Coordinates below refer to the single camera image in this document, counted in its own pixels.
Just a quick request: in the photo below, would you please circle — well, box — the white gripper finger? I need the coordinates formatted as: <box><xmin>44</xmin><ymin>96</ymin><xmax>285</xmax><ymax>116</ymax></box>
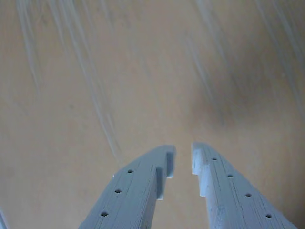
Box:
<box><xmin>191</xmin><ymin>141</ymin><xmax>298</xmax><ymax>229</ymax></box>
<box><xmin>81</xmin><ymin>144</ymin><xmax>177</xmax><ymax>229</ymax></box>

